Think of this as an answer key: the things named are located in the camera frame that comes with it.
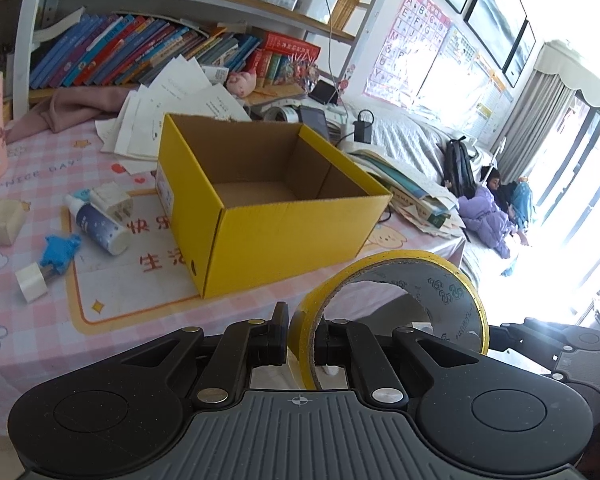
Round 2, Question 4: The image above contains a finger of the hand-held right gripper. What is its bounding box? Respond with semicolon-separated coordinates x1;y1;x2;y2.
489;317;563;375

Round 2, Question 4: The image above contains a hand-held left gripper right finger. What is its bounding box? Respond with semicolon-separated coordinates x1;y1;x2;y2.
315;319;482;406

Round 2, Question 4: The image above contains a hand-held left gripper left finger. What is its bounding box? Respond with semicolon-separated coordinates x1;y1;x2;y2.
112;302;290;408

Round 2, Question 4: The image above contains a yellow tape roll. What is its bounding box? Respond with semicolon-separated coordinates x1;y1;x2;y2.
287;249;491;391

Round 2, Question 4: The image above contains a yellow cardboard box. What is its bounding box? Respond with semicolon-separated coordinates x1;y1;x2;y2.
155;113;393;300

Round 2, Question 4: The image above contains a white and blue spray bottle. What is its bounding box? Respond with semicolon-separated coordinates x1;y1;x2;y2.
62;192;131;256

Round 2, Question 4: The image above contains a white plug adapter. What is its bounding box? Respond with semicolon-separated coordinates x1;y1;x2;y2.
89;181;135;222

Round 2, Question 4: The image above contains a blue plastic toy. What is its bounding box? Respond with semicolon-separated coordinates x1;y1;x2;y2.
39;234;82;278

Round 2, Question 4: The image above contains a pile of books and folders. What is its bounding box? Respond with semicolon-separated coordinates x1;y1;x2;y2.
340;142;461;238

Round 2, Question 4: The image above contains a black backpack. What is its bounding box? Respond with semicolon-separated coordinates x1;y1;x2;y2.
442;136;478;198

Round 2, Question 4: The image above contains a grey curtain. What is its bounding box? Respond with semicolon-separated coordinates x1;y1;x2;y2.
500;40;600;186

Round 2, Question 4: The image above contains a black charger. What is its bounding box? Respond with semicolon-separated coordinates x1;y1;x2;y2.
354;110;376;145

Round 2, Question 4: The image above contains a dark smartphone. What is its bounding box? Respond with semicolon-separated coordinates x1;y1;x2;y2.
297;105;329;141

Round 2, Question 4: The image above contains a grey sofa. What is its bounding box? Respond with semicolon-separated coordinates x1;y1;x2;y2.
330;105;486;281

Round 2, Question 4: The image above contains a silver tape roll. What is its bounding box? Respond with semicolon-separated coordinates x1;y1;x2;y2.
262;105;301;123

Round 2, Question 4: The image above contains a small white block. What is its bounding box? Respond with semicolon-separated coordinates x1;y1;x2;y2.
15;262;48;303

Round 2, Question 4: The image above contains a pink pig plush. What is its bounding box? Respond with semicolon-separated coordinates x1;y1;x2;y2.
227;71;258;98

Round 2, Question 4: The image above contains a stack of printed papers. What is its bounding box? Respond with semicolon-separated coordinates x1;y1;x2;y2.
95;56;253;176

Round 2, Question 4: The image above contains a cream white block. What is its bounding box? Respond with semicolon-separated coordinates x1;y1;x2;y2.
0;199;27;246

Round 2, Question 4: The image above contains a row of colourful books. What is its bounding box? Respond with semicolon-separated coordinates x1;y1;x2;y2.
29;10;322;88

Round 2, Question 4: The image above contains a white framed wooden bookshelf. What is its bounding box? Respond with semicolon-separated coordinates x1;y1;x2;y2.
0;0;386;121

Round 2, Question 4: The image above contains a chart wall poster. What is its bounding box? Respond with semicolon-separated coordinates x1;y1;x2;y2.
415;25;513;143

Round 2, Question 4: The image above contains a white cable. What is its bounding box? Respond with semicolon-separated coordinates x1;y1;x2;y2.
310;0;351;111

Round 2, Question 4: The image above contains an alphabet wall poster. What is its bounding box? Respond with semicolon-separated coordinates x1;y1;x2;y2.
362;0;453;111

